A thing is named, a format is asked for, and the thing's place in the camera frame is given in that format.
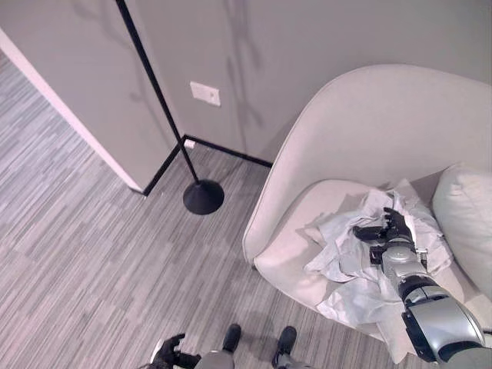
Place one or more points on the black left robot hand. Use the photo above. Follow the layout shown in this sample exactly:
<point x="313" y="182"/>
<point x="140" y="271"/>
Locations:
<point x="169" y="350"/>

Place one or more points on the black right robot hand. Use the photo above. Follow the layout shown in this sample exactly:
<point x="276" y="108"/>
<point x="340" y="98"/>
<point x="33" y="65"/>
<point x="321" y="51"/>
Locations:
<point x="397" y="226"/>

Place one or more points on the light grey garment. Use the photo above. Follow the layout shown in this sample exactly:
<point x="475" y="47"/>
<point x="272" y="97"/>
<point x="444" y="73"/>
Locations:
<point x="369" y="261"/>

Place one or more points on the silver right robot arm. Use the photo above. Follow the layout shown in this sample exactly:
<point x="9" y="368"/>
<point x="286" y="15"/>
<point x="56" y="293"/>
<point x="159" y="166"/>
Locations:
<point x="430" y="303"/>

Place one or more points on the beige upholstered sofa chair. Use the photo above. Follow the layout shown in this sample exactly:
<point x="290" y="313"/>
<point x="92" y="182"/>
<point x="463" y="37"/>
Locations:
<point x="346" y="161"/>

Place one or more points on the black clothes rack stand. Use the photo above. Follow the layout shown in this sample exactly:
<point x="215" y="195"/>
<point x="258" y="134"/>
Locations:
<point x="169" y="115"/>

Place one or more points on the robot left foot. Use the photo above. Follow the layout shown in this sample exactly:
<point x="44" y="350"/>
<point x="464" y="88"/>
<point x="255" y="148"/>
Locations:
<point x="232" y="337"/>

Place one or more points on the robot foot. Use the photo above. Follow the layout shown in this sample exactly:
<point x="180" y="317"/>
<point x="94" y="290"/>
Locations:
<point x="232" y="337"/>
<point x="285" y="344"/>

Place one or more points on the pale cushion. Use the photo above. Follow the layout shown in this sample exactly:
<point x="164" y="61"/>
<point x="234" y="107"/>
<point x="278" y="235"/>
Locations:
<point x="467" y="223"/>

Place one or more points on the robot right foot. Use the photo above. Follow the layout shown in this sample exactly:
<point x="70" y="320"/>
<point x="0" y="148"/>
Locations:
<point x="285" y="344"/>

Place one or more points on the small white floor socket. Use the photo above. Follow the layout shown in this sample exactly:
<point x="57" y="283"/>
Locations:
<point x="189" y="144"/>

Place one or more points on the white wall outlet plate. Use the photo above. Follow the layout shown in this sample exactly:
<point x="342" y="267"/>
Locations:
<point x="205" y="93"/>

